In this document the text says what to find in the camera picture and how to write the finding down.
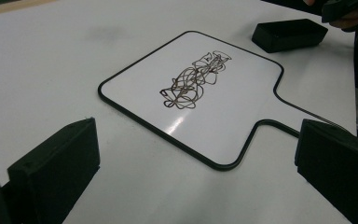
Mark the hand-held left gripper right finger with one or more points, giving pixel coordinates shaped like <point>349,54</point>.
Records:
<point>338,168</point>

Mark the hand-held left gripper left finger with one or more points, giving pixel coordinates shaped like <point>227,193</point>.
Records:
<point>56,168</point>

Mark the black whiteboard eraser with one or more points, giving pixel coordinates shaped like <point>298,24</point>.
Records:
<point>287,35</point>

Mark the white paddle-shaped whiteboard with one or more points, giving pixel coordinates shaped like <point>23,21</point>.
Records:
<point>230,109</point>

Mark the wooden table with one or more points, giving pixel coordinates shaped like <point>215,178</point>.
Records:
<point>9,6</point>

